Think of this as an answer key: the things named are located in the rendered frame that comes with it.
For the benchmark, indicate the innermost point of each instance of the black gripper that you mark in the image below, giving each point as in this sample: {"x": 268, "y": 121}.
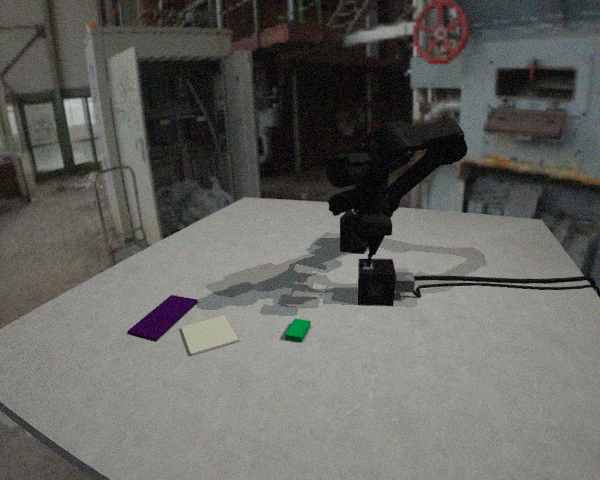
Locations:
{"x": 373, "y": 197}

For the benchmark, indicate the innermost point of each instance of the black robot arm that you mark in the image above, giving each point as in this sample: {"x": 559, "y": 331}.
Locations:
{"x": 397, "y": 143}

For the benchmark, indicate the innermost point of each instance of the beige flat rectangular slab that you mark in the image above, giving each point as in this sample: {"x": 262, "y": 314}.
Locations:
{"x": 208, "y": 335}

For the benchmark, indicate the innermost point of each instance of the green rectangular block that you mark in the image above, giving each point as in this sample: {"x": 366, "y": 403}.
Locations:
{"x": 297, "y": 331}

